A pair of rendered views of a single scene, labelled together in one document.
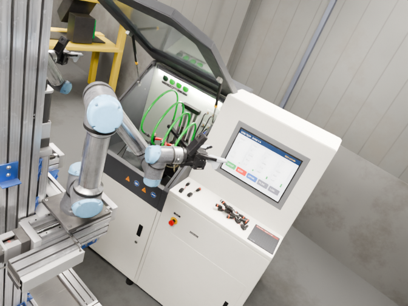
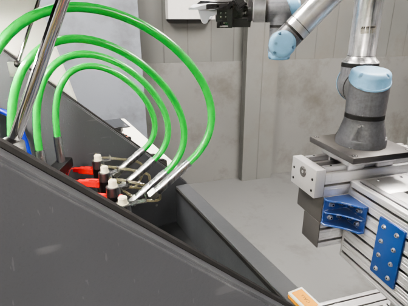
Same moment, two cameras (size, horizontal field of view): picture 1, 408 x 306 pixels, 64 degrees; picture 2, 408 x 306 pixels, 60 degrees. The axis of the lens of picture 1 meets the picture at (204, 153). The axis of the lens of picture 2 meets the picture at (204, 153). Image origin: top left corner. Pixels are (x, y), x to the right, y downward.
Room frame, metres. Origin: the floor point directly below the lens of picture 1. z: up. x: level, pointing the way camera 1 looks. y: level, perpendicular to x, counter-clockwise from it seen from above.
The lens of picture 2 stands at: (2.22, 0.85, 1.39)
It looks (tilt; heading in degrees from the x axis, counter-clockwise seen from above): 20 degrees down; 224
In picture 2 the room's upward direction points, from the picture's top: straight up
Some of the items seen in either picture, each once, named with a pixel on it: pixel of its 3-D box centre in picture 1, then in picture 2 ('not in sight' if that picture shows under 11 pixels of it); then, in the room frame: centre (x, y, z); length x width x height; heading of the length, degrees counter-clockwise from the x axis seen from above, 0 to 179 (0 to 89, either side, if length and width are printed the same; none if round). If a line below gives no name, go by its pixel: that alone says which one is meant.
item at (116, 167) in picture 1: (124, 172); (234, 268); (1.69, 0.44, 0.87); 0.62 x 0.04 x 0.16; 71
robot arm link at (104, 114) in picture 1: (93, 157); (367, 17); (1.00, 0.38, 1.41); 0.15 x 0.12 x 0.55; 35
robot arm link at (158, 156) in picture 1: (159, 155); (282, 11); (1.15, 0.17, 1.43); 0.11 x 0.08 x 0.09; 125
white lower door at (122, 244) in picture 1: (110, 220); not in sight; (1.68, 0.44, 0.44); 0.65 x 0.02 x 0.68; 71
